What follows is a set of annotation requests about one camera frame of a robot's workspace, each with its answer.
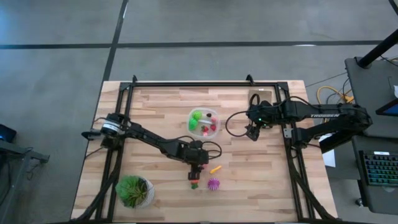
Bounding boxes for black aluminium table frame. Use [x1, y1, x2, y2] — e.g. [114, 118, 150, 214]
[70, 74, 340, 223]

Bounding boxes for dark device with blue light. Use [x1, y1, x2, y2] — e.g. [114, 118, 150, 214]
[0, 123, 17, 143]

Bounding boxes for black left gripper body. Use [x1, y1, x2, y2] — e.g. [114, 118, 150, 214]
[187, 163, 202, 177]

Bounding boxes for yellow cable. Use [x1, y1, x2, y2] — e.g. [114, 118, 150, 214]
[316, 85, 354, 105]

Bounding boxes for purple striped toy onion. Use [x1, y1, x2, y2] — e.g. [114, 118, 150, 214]
[207, 177, 221, 192]

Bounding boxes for keyboard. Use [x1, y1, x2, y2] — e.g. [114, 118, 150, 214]
[358, 150, 398, 188]

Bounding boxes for green plant in white pot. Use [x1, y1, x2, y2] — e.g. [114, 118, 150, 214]
[114, 175, 155, 209]

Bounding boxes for clear plastic tupperware container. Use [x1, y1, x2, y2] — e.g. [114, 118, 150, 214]
[186, 106, 222, 140]

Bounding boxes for black slanted pole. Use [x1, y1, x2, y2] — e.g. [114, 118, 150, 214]
[356, 29, 398, 68]

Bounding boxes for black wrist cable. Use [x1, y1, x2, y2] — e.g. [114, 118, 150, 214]
[224, 93, 308, 138]
[177, 134, 223, 161]

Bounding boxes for white paper sheet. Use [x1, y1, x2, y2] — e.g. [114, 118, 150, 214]
[322, 133, 337, 168]

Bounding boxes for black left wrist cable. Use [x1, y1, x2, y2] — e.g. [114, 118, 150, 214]
[177, 134, 223, 161]

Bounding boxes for grey side desk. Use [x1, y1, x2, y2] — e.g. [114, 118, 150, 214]
[344, 57, 398, 139]

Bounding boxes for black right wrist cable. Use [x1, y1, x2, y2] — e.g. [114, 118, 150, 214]
[224, 93, 308, 138]

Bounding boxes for dark tablet screen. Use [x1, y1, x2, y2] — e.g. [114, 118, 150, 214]
[375, 98, 398, 118]

